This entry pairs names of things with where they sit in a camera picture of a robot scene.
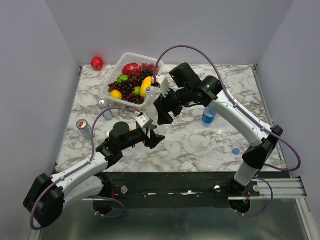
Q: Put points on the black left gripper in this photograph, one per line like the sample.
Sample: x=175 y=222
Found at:
x=154 y=140

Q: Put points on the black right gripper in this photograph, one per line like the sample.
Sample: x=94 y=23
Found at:
x=163 y=107

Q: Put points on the small clear plastic bottle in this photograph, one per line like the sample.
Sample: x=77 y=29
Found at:
x=150 y=107

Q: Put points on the white blue bottle cap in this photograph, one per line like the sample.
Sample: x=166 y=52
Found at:
x=148 y=89

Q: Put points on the blue label water bottle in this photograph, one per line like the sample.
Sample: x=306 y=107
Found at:
x=208 y=117

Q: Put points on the tall clear plastic bottle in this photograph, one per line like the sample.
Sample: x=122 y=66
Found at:
x=160 y=130

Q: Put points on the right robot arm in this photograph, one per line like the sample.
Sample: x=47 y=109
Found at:
x=262 y=137

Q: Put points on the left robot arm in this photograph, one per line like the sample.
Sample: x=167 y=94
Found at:
x=49 y=194

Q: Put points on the yellow mango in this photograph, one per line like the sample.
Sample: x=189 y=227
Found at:
x=147 y=83

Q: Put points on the green lime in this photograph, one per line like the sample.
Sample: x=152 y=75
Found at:
x=136 y=91

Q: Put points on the black grape bunch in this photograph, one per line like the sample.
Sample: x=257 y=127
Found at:
x=146 y=73

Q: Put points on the dark red grape bunch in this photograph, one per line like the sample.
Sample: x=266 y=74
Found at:
x=126 y=88

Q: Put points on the light red grape bunch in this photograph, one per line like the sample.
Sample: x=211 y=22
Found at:
x=150 y=67

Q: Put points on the yellow lemon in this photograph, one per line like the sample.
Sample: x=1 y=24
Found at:
x=116 y=94

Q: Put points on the green striped fruit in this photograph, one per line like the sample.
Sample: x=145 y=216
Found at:
x=122 y=78

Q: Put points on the red dragon fruit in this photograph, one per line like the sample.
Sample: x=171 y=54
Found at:
x=132 y=69

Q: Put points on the silver blue drink can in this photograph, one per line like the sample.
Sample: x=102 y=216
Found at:
x=103 y=105

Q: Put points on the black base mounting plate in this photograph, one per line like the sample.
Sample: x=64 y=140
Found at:
x=163 y=190

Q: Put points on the white plastic fruit basket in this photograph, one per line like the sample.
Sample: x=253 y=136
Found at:
x=127 y=58

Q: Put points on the red top drink can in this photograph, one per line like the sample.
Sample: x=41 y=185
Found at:
x=85 y=129

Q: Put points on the red apple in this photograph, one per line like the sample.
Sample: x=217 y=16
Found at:
x=97 y=63

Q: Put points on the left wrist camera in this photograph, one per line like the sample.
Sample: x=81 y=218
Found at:
x=143 y=121

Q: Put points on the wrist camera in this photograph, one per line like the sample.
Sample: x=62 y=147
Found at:
x=143 y=121
x=162 y=83

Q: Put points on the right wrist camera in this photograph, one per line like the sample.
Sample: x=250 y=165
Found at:
x=162 y=83

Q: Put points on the aluminium rail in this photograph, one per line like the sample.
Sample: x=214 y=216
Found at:
x=286 y=188

